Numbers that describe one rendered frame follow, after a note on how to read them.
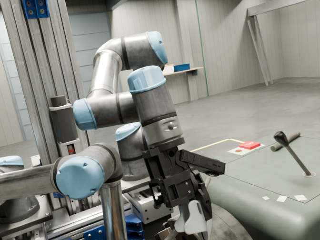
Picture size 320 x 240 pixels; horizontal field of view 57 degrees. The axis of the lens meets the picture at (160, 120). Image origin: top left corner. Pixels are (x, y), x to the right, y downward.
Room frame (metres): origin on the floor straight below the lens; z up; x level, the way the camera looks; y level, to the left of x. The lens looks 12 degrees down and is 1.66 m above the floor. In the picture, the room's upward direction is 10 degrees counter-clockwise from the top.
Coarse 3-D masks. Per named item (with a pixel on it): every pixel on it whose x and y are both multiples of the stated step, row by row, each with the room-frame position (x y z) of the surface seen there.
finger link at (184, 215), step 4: (184, 204) 0.55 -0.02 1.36; (180, 208) 0.54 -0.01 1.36; (184, 208) 0.54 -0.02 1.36; (180, 212) 0.54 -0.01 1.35; (184, 212) 0.54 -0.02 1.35; (188, 212) 0.54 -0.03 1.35; (180, 216) 0.53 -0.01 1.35; (184, 216) 0.54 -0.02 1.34; (188, 216) 0.54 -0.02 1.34; (176, 220) 0.53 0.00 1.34; (180, 220) 0.53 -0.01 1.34; (184, 220) 0.53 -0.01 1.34; (176, 224) 0.52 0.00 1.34; (180, 224) 0.53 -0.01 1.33; (176, 228) 0.52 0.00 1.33; (180, 228) 0.52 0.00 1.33; (200, 232) 0.52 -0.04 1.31; (200, 236) 0.53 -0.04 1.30
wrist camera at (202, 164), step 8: (184, 152) 0.55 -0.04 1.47; (192, 152) 0.56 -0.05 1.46; (184, 160) 0.55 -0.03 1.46; (192, 160) 0.55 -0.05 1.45; (200, 160) 0.56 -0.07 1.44; (208, 160) 0.57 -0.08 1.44; (216, 160) 0.58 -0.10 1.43; (200, 168) 0.57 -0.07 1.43; (208, 168) 0.56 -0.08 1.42; (216, 168) 0.57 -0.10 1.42; (224, 168) 0.58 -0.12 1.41; (216, 176) 0.59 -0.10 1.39
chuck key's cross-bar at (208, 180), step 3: (207, 180) 0.75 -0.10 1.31; (207, 183) 0.74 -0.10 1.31; (207, 186) 0.73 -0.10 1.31; (174, 228) 0.53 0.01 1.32; (171, 231) 0.52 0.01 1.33; (174, 231) 0.52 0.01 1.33; (177, 231) 0.52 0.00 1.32; (171, 234) 0.50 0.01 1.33; (174, 234) 0.51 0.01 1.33; (168, 237) 0.49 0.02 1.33; (171, 237) 0.50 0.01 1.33; (174, 237) 0.51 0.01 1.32
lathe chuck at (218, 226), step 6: (174, 216) 0.78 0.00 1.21; (216, 216) 0.70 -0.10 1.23; (168, 222) 0.75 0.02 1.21; (174, 222) 0.72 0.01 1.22; (216, 222) 0.67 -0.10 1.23; (222, 222) 0.67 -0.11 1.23; (162, 228) 0.78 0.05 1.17; (216, 228) 0.66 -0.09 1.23; (222, 228) 0.66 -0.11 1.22; (228, 228) 0.66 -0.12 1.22; (180, 234) 0.70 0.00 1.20; (186, 234) 0.67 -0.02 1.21; (192, 234) 0.65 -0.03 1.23; (210, 234) 0.64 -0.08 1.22; (216, 234) 0.64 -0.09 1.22; (222, 234) 0.64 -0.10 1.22; (228, 234) 0.64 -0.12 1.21; (234, 234) 0.64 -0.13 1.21
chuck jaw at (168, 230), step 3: (165, 225) 0.77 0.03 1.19; (168, 225) 0.75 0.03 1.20; (168, 228) 0.74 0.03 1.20; (162, 231) 0.73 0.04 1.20; (165, 231) 0.73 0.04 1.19; (168, 231) 0.73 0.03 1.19; (156, 234) 0.73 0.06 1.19; (159, 234) 0.72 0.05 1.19; (162, 234) 0.72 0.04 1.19; (165, 234) 0.72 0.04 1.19; (168, 234) 0.73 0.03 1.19; (156, 237) 0.74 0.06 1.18; (159, 237) 0.72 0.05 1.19; (162, 237) 0.72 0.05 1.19; (165, 237) 0.72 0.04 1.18
